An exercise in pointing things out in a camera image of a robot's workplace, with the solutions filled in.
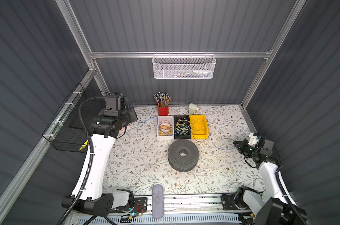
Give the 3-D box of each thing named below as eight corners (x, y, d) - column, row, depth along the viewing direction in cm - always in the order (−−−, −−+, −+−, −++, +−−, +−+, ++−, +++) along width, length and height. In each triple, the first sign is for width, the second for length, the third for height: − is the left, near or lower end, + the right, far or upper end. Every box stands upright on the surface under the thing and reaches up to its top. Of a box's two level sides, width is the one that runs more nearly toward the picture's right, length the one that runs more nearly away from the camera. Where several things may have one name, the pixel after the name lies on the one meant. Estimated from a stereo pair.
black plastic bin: (174, 140, 101) (174, 134, 95) (173, 121, 112) (173, 115, 106) (190, 140, 100) (191, 134, 95) (188, 121, 112) (189, 115, 106)
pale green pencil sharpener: (192, 116, 114) (192, 111, 109) (186, 109, 119) (187, 104, 114) (198, 113, 116) (199, 108, 111) (192, 107, 121) (193, 101, 116)
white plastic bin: (156, 140, 101) (155, 135, 96) (158, 121, 112) (157, 115, 107) (174, 140, 101) (174, 135, 95) (173, 120, 112) (173, 115, 107)
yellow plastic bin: (190, 139, 102) (191, 134, 96) (189, 120, 114) (189, 114, 108) (208, 139, 101) (210, 134, 96) (204, 119, 113) (206, 114, 108)
